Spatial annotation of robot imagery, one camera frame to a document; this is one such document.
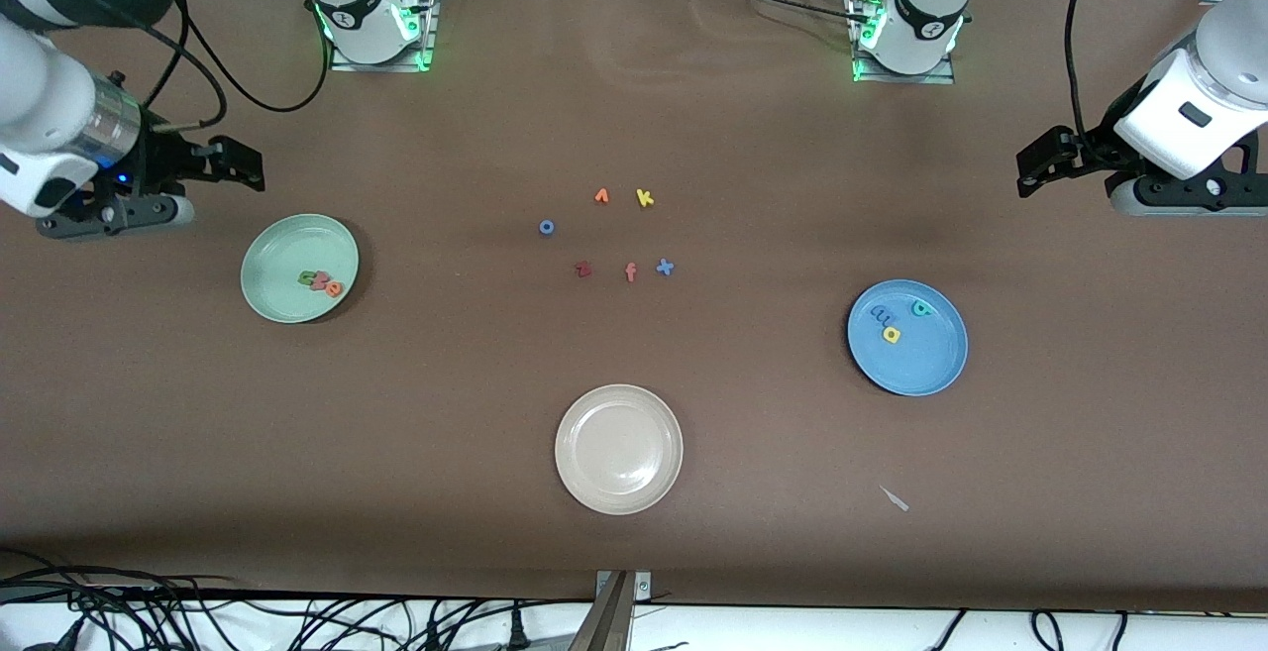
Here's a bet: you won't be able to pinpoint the green plate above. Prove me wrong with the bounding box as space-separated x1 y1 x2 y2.
241 213 361 325

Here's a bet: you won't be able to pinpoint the blue plate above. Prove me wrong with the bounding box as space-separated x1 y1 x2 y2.
846 278 970 397

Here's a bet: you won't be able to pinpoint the brown table cover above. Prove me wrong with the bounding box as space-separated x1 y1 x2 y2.
0 0 1268 614

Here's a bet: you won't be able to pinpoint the beige plate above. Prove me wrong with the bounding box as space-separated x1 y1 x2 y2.
554 383 685 516

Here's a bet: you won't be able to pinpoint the aluminium profile beam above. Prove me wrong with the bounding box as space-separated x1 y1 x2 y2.
567 572 635 651

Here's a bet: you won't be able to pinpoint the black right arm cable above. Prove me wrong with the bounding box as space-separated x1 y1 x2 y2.
119 0 332 133

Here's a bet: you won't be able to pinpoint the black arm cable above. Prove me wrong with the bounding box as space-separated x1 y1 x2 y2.
119 0 332 133
1064 0 1112 139

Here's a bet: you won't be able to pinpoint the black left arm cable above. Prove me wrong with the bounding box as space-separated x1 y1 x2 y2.
1064 0 1112 139

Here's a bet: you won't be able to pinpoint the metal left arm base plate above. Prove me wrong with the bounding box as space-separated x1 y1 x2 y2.
848 0 958 85

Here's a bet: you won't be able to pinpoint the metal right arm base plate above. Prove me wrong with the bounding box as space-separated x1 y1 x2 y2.
329 0 439 73

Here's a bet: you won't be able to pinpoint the tangled black cables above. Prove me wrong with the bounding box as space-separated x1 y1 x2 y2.
0 547 595 651

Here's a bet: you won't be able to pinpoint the small metal bracket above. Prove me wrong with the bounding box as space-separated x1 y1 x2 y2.
594 570 653 602

